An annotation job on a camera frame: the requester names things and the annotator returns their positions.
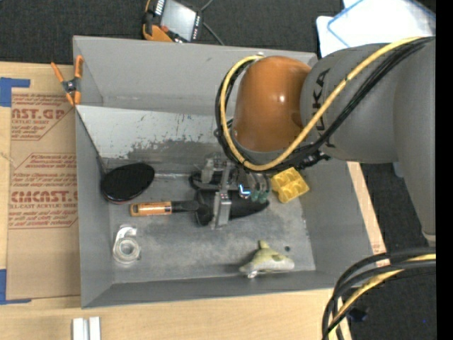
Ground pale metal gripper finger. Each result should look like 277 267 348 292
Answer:
211 188 233 231
200 158 222 188

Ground black tapered object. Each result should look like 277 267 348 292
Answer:
192 187 270 227

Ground grey metal bin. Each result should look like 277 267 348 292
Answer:
71 35 374 309

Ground yellow toy brick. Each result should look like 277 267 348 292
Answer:
270 166 311 205

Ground orange marker with black cap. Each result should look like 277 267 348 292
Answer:
129 200 200 218

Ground pale green toy shark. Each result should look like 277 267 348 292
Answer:
238 239 296 279

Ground black oval case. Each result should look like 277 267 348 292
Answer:
100 162 156 204

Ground clear tape dispenser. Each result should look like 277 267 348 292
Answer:
112 224 142 266

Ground brown cardboard board red print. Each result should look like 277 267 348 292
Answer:
0 60 83 301

